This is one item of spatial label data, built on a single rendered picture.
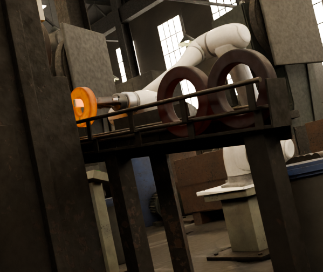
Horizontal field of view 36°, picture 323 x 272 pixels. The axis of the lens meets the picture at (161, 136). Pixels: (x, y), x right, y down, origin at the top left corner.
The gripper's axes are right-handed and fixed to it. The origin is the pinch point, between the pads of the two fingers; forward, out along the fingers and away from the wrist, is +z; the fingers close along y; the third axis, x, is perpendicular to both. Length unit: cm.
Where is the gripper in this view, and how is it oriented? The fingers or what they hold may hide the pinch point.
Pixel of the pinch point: (82, 102)
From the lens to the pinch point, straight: 195.9
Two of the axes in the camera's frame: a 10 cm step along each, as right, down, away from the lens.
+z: -7.3, 0.5, -6.8
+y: -6.6, 2.0, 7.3
